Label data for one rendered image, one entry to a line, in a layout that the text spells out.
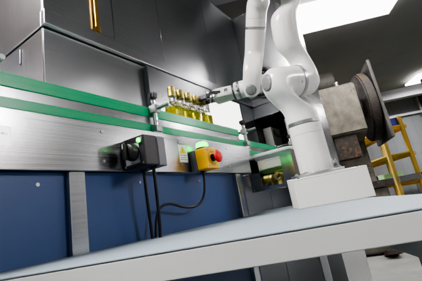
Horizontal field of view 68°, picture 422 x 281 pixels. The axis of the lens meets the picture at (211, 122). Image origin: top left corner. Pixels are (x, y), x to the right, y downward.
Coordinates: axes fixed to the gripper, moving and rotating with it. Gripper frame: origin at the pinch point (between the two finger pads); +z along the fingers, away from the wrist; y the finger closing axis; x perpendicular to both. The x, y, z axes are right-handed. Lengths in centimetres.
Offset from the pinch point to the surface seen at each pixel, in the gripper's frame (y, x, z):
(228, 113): 50, 5, 0
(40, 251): -88, -55, 13
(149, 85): -18.5, 6.8, 19.1
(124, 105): -64, -20, 6
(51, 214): -86, -48, 12
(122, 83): -30.5, 5.3, 25.7
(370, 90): 285, 62, -139
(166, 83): -6.7, 11.0, 15.7
